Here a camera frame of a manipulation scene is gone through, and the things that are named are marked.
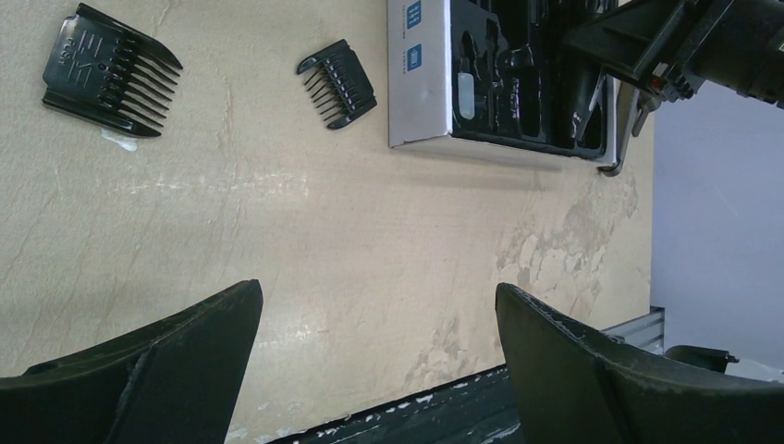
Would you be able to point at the large black comb guard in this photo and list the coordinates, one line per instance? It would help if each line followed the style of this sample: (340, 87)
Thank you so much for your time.
(105, 72)

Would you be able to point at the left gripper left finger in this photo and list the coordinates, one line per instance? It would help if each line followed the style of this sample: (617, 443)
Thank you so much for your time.
(176, 380)

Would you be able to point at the small black comb guard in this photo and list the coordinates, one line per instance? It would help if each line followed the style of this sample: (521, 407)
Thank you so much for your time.
(337, 84)

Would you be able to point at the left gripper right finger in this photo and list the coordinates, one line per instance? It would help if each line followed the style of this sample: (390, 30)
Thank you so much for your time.
(576, 384)

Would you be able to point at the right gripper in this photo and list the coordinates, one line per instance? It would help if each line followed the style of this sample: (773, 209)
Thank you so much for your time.
(677, 46)

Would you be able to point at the aluminium table frame rail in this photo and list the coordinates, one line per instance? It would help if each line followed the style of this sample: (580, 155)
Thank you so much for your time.
(646, 332)

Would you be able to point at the metal clamp tool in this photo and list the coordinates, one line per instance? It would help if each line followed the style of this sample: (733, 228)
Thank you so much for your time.
(633, 107)

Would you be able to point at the white hair clipper kit box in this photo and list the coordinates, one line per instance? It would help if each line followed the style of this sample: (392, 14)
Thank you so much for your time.
(420, 92)

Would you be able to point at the small oil bottle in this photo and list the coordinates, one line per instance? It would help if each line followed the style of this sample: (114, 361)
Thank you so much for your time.
(466, 96)

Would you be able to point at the black plastic insert tray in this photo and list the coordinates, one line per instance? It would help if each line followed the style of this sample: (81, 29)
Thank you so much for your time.
(526, 91)

